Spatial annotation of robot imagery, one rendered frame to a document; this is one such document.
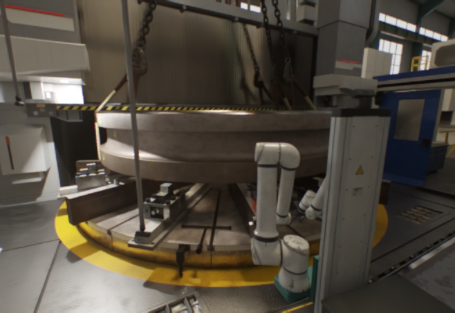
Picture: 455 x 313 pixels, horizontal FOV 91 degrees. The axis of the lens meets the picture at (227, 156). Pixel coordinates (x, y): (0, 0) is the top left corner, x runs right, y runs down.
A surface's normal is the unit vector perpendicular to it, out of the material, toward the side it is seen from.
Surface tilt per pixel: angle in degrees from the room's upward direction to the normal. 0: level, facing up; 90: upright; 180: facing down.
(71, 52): 90
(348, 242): 90
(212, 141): 90
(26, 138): 90
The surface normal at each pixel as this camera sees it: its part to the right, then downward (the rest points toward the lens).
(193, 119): -0.11, 0.19
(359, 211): 0.33, 0.18
